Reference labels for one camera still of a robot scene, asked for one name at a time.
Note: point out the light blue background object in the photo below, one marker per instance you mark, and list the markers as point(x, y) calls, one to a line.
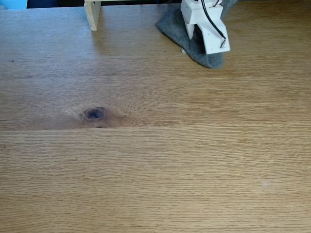
point(12, 3)

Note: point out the grey terry cleaning cloth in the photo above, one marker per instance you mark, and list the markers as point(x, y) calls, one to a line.
point(175, 26)

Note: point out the light wooden stand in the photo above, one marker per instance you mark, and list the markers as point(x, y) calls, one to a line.
point(93, 14)

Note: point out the dark background object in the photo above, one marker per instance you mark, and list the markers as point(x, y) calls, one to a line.
point(53, 3)

